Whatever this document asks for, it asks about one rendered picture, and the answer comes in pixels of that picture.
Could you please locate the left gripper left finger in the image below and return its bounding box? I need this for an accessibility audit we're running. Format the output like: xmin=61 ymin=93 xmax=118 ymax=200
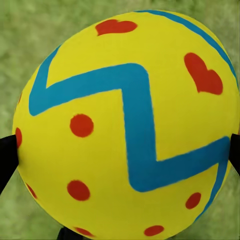
xmin=0 ymin=134 xmax=19 ymax=195

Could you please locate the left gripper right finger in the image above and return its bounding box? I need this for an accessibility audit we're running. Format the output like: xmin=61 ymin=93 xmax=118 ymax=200
xmin=228 ymin=133 xmax=240 ymax=175

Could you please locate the easter egg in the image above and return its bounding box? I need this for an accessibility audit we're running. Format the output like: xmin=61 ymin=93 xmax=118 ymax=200
xmin=12 ymin=10 xmax=240 ymax=240

